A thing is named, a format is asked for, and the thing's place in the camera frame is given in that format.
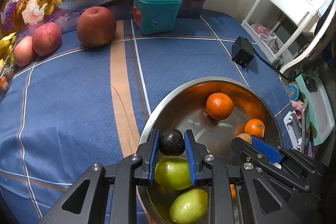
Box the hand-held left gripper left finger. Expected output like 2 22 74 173
39 129 160 224

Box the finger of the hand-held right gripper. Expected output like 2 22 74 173
231 138 264 169
251 135 285 164

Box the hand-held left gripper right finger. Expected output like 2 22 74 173
184 130 302 224

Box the small brown kiwi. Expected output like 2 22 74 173
236 133 252 145

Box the mandarin orange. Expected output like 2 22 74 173
244 119 265 138
205 93 234 121

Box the stainless steel bowl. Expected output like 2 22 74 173
136 76 284 224

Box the grey metal phone stand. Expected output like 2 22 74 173
283 111 302 151

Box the pink crumpled wrapper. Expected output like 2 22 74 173
290 101 305 119

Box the blue round tin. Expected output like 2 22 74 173
285 83 301 102

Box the green cardboard box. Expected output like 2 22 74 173
295 73 335 146

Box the small black device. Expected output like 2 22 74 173
304 76 319 90

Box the black power adapter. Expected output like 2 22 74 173
231 35 255 67

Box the blue plaid tablecloth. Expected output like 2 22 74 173
0 9 294 224

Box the pink plastic bag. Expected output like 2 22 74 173
251 23 280 54

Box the dark red apple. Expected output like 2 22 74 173
77 6 117 48

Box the teal plastic box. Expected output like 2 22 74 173
133 0 183 36

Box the pale red apple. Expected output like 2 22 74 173
13 36 36 67

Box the clear plastic tray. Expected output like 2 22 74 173
0 53 15 94

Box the bunch of yellow bananas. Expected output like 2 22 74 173
0 32 17 69

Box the black cable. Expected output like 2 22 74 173
252 43 289 80

